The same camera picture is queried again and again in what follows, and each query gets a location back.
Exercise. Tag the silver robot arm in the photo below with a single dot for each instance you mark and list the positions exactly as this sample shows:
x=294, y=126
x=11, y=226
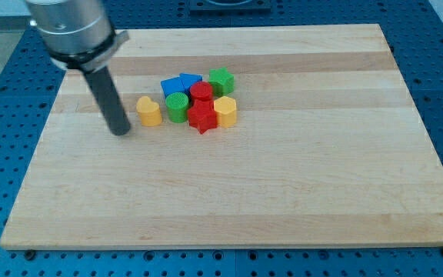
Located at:
x=77, y=34

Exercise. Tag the blue block behind cube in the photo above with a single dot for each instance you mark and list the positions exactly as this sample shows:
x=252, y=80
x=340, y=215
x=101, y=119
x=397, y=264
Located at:
x=188, y=80

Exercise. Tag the red star block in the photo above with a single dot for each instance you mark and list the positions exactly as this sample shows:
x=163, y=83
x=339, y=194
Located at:
x=202, y=116

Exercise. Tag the yellow hexagon block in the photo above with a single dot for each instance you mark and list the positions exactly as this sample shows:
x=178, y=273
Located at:
x=226, y=111

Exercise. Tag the red cylinder block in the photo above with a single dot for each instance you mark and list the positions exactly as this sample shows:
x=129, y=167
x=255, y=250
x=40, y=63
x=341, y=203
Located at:
x=201, y=91

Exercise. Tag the green star block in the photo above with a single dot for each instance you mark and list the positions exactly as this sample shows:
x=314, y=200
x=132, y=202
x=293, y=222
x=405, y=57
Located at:
x=222, y=81

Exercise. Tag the green cylinder block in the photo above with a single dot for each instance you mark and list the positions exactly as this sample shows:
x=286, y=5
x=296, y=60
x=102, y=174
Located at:
x=177, y=106

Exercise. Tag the yellow heart block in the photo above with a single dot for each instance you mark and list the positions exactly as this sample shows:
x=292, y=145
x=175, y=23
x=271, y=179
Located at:
x=149, y=112

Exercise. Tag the light wooden board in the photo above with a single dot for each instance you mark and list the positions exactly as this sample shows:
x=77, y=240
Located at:
x=328, y=151

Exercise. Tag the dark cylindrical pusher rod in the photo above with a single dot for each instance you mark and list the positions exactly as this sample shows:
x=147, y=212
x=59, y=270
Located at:
x=108, y=100

